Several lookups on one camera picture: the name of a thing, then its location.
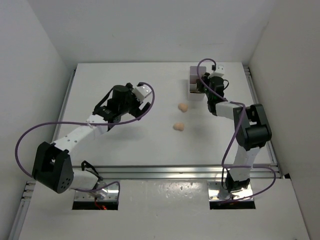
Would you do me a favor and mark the beige makeup sponge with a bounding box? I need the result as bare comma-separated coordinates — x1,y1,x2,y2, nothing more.
173,122,185,132
178,103,189,113

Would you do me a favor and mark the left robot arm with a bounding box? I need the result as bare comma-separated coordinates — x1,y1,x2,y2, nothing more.
31,82,155,194

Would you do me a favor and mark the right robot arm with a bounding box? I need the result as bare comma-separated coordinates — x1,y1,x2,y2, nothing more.
196,72,272,193

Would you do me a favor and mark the white divided organizer box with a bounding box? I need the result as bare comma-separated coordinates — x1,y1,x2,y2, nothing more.
187,65,205,101

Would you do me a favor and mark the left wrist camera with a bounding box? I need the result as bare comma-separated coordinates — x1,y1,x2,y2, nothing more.
132,84,152,103

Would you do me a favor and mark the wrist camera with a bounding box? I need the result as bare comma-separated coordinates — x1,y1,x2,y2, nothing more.
132,84,152,103
209,64,225,78

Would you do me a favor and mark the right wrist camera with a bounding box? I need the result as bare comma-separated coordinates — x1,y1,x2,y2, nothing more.
209,64,225,78

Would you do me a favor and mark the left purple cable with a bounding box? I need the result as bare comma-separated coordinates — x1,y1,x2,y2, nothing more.
14,81,156,198

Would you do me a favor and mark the purple cable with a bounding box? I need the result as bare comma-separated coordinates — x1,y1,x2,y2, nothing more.
196,58,277,203
14,81,156,198

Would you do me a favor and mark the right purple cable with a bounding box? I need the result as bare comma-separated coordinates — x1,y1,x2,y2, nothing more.
196,58,277,203

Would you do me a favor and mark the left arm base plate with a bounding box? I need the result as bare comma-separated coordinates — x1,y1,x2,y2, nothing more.
74,181,120,202

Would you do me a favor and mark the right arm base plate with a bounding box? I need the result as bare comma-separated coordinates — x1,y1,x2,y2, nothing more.
207,180,254,202

